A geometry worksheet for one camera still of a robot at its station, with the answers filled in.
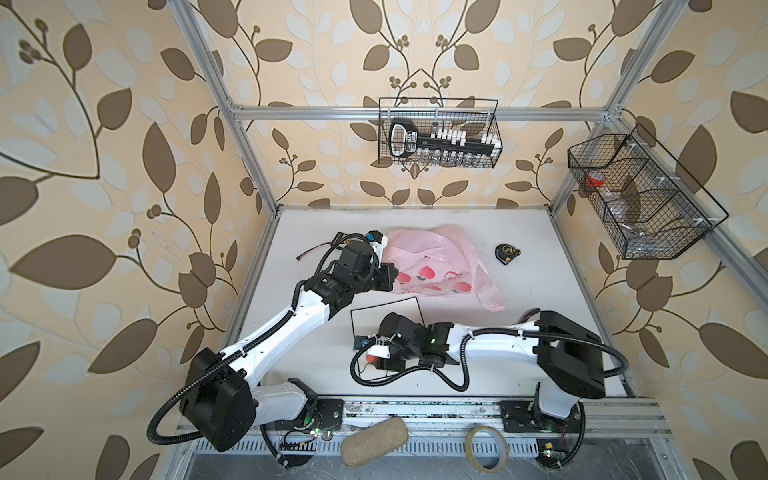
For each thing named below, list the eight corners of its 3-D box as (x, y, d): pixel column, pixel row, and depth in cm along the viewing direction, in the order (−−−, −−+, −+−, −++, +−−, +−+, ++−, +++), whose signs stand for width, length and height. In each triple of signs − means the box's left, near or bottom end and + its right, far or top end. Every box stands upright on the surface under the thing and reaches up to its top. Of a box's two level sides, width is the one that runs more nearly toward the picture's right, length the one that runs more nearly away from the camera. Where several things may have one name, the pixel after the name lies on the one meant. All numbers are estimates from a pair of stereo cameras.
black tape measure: (505, 265, 105) (507, 261, 103) (490, 253, 108) (492, 249, 107) (519, 255, 108) (521, 251, 106) (505, 243, 111) (506, 239, 109)
